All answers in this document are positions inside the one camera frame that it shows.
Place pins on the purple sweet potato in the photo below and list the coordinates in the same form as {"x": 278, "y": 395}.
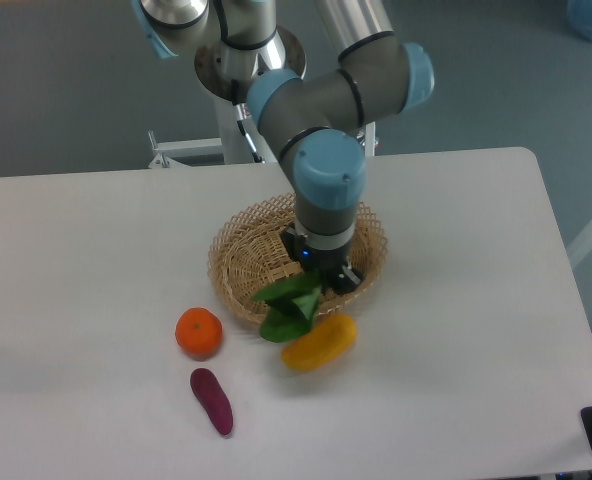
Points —
{"x": 210, "y": 394}

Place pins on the green bok choy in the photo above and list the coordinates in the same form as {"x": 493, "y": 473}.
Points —
{"x": 293, "y": 305}

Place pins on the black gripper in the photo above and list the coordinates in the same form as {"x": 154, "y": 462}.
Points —
{"x": 332, "y": 264}

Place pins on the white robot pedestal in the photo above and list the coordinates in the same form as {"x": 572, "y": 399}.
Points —
{"x": 191, "y": 149}

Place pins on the woven wicker basket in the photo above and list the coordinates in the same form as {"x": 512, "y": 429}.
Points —
{"x": 247, "y": 254}

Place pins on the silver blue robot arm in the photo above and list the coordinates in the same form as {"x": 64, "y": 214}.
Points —
{"x": 309, "y": 126}

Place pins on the orange tangerine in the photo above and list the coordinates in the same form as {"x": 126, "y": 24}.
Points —
{"x": 199, "y": 333}

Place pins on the yellow mango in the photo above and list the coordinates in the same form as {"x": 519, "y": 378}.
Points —
{"x": 327, "y": 341}

